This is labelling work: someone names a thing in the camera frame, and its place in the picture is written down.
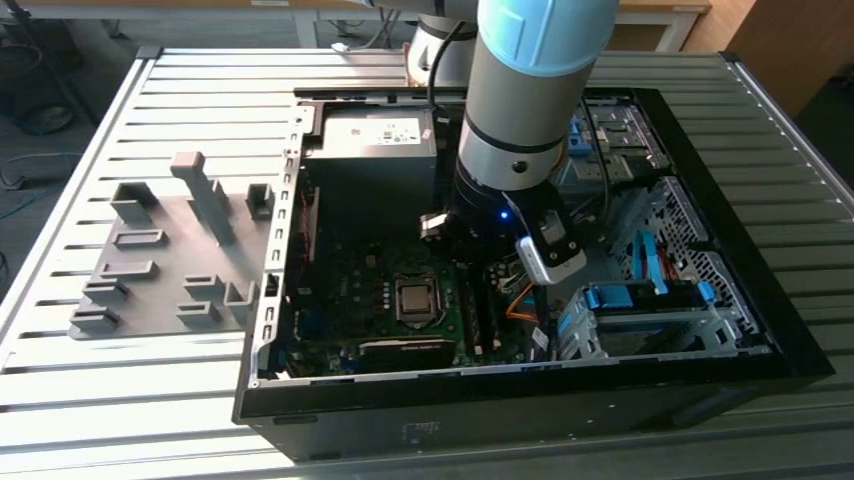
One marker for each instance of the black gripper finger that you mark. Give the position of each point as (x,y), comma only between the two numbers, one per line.
(436,226)

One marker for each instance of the blue RAM stick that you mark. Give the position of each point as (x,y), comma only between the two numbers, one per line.
(473,310)

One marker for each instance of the dark RAM stick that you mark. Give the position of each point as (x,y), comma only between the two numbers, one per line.
(493,310)

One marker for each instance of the silver CPU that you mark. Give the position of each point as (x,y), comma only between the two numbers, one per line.
(416,298)

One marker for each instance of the green motherboard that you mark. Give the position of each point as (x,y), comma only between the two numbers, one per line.
(447,315)

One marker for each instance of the CPU socket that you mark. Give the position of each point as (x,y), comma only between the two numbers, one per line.
(416,317)

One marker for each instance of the grey power supply unit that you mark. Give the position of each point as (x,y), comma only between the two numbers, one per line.
(374,132)

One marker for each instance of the empty blue disk carrier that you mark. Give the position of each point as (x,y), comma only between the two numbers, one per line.
(577,145)

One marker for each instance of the black graphics card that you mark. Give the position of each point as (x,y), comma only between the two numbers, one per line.
(403,350)

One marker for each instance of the black disk in blue carrier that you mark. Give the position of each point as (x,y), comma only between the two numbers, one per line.
(617,297)

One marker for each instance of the grey metal drive cage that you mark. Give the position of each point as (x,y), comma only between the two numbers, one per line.
(627,130)
(667,317)

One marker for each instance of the black PC case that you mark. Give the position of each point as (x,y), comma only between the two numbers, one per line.
(467,410)

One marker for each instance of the grey parts rack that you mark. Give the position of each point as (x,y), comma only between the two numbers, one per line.
(174,235)

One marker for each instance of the white framed desk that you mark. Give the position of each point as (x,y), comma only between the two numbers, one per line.
(675,35)

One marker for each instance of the wooden cabinet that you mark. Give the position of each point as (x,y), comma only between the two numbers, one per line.
(801,50)

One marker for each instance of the black wheeled cart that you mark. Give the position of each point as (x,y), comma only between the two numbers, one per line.
(47,75)

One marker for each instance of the black camera bracket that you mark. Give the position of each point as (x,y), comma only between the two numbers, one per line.
(557,240)

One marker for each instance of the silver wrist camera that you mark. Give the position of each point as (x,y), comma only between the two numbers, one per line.
(547,270)

